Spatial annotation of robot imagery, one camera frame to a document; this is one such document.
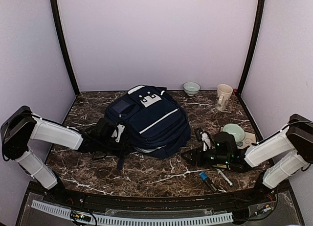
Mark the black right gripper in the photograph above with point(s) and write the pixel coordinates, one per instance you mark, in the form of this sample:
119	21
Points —
200	162

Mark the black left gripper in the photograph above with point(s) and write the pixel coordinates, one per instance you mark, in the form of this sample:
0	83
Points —
120	143

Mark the navy blue student backpack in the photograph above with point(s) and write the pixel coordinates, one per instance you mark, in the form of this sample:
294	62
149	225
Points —
155	124

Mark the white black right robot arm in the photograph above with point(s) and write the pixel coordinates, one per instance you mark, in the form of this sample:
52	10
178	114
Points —
295	139

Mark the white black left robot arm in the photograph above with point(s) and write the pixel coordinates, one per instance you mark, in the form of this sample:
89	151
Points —
12	178

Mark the black marker blue cap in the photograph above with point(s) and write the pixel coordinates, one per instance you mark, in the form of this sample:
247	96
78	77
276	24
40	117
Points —
208	181

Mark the yellow highlighter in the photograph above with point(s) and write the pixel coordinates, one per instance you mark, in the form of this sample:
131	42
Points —
220	166

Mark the white marker pen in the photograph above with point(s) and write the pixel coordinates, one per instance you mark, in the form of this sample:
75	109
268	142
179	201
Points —
225	177

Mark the celadon bowl on plate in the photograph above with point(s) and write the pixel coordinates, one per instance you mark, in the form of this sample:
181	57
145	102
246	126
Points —
235	130

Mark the square floral plate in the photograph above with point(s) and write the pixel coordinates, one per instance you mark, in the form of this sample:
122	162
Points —
249	139

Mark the celadon bowl at back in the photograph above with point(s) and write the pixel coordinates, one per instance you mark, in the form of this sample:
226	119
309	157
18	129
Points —
191	88

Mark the cream ceramic mug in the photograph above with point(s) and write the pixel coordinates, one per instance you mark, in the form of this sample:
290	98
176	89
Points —
224	93

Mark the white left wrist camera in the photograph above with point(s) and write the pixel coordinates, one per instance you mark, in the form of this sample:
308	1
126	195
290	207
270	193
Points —
117	133

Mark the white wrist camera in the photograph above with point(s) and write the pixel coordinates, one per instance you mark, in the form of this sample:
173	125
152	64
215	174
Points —
204	137
117	133

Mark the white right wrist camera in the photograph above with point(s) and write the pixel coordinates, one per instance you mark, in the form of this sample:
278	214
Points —
204	137

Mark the grey slotted cable duct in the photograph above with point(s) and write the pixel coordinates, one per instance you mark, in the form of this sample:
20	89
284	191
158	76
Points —
114	217

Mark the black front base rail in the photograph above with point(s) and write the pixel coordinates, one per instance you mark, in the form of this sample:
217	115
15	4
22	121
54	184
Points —
88	197

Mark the black left frame post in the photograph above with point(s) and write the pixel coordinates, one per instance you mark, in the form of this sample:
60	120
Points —
63	46

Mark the black frame post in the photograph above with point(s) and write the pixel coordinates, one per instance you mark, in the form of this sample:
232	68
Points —
63	46
252	45

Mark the black right frame post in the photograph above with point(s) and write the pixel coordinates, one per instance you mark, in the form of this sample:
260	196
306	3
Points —
252	45

